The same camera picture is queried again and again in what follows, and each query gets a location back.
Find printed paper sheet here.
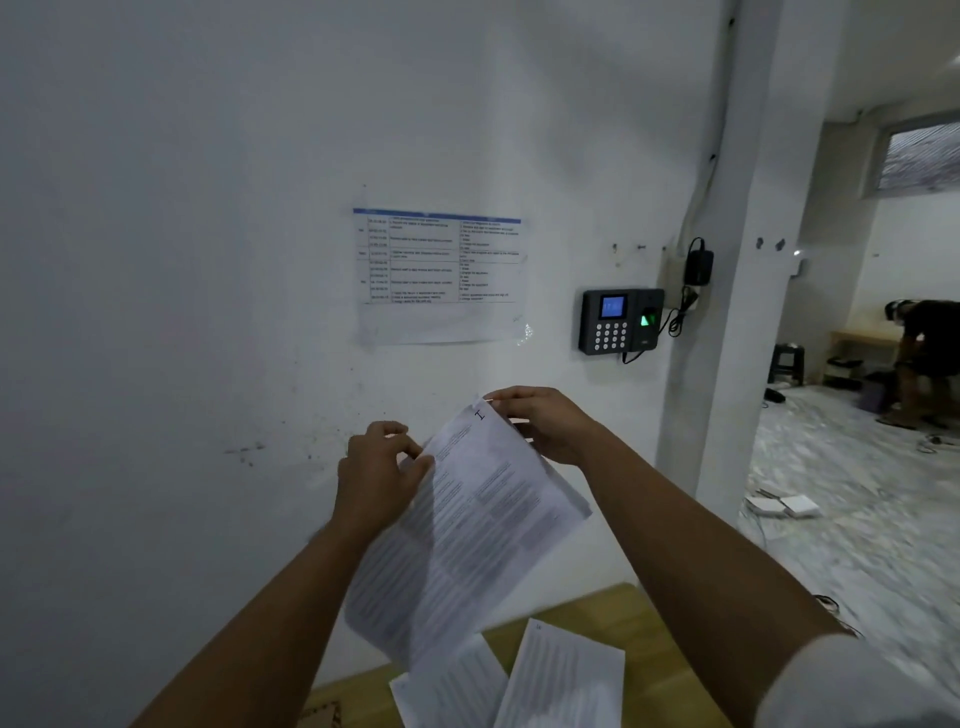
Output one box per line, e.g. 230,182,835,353
492,618,627,728
388,633,511,728

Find dark plastic stool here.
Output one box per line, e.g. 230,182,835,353
771,343,807,386

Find person's right hand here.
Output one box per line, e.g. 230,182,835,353
483,386,606,471

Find black fingerprint attendance device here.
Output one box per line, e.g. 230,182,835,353
578,288,666,357

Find black power adapter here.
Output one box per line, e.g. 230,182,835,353
684,237,714,287

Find white flat boxes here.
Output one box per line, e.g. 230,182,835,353
744,489,820,520

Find person's left forearm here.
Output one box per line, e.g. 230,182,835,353
129,516,406,728

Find white cable conduit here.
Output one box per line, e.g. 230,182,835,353
667,0,744,286

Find white shirt sleeve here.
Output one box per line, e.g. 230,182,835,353
756,633,960,728

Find window with grille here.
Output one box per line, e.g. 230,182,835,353
862,112,960,201

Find person's right forearm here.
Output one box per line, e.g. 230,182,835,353
577,435,862,702

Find black adapter cable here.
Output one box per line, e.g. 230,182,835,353
621,283,702,366

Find stapled printed paper sheets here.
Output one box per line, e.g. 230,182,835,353
343,395,594,675

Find wall schedule poster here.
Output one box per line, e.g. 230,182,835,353
352,207,531,349

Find person's left hand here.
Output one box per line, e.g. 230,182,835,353
333,420,436,538

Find wooden bench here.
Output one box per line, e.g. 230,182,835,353
831,328,925,391

